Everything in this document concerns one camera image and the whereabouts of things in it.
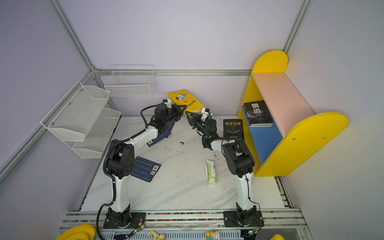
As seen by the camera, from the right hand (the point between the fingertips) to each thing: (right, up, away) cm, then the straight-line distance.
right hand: (183, 113), depth 85 cm
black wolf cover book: (+49, +1, +13) cm, 51 cm away
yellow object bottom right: (+45, -58, -19) cm, 76 cm away
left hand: (+3, +6, +3) cm, 7 cm away
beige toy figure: (-11, -59, -17) cm, 62 cm away
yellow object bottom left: (-45, -56, -18) cm, 75 cm away
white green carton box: (+16, -34, +1) cm, 38 cm away
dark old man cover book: (+47, -7, +9) cm, 48 cm away
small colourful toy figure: (+16, -58, -18) cm, 63 cm away
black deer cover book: (+36, -9, +26) cm, 45 cm away
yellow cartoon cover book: (-1, +11, +10) cm, 15 cm away
